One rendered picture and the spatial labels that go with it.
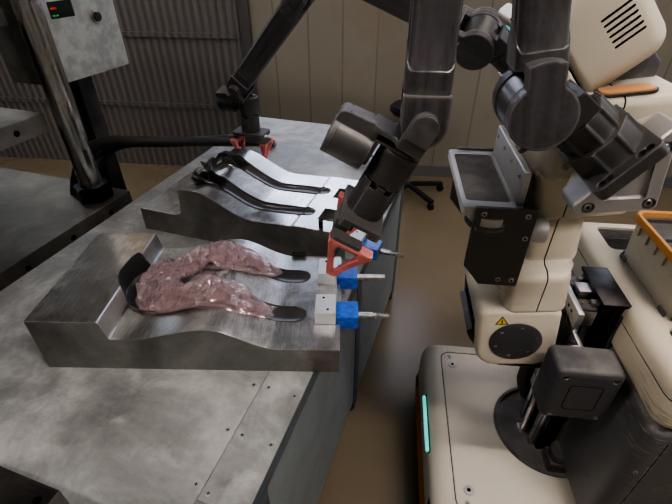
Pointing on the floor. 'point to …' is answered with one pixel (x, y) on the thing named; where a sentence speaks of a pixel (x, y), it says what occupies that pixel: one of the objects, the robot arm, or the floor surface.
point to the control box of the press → (74, 59)
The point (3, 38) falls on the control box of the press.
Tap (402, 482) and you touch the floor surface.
